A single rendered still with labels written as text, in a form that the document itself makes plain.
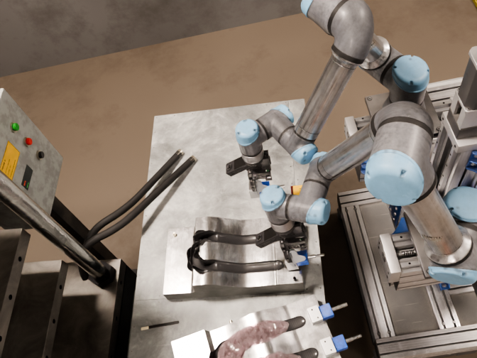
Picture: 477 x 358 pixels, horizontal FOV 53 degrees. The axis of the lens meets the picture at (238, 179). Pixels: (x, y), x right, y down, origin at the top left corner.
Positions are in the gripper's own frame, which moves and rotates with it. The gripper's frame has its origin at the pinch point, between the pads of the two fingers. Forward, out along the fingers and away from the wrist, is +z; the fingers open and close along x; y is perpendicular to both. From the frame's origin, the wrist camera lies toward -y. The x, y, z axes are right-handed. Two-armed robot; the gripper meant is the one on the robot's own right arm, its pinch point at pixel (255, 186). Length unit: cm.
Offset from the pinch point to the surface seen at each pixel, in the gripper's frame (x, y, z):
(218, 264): -28.3, -14.0, 3.6
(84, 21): 190, -129, 62
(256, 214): -4.0, -1.7, 15.1
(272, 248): -22.5, 4.6, 6.4
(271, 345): -56, 3, 6
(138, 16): 194, -91, 68
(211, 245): -21.5, -16.4, 2.1
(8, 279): -44, -67, -34
